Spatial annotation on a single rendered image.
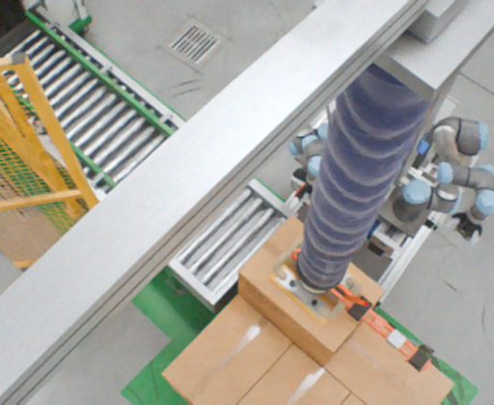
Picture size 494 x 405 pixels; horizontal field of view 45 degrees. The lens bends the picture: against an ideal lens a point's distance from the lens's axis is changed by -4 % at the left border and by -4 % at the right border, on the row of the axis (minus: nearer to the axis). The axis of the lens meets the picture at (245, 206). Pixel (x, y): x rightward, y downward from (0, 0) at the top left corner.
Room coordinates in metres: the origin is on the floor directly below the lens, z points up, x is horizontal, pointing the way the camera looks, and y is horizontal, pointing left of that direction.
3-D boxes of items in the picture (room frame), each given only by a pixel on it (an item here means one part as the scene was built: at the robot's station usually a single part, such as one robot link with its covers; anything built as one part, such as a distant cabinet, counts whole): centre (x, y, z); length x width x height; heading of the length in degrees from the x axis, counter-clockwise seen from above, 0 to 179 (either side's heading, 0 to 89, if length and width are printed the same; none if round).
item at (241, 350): (0.44, -0.34, 0.34); 1.20 x 1.00 x 0.40; 48
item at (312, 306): (0.80, -0.27, 0.97); 0.34 x 0.10 x 0.05; 47
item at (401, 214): (1.21, -0.79, 1.09); 0.15 x 0.15 x 0.10
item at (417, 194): (1.21, -0.80, 1.20); 0.13 x 0.12 x 0.14; 79
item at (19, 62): (1.24, 1.17, 1.05); 0.87 x 0.10 x 2.10; 100
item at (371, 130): (0.86, -0.34, 2.22); 0.24 x 0.24 x 1.25
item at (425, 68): (0.86, -0.34, 2.85); 0.30 x 0.30 x 0.05; 48
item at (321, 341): (0.87, -0.32, 0.74); 0.60 x 0.40 x 0.40; 48
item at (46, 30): (2.32, 0.90, 0.60); 1.60 x 0.10 x 0.09; 48
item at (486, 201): (0.89, -0.87, 1.82); 0.09 x 0.08 x 0.11; 169
